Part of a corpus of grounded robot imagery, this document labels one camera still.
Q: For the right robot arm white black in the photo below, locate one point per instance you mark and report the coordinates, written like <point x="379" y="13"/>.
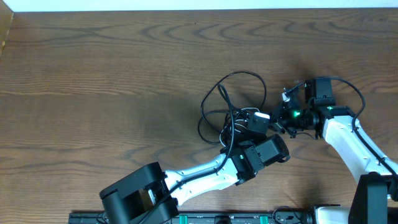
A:
<point x="374" y="173"/>

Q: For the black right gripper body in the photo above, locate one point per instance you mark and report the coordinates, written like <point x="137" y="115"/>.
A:
<point x="280" y="115"/>

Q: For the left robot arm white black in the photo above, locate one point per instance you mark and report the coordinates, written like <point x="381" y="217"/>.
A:
<point x="153" y="195"/>

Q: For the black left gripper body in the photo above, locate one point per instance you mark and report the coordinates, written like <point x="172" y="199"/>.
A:
<point x="237" y="137"/>

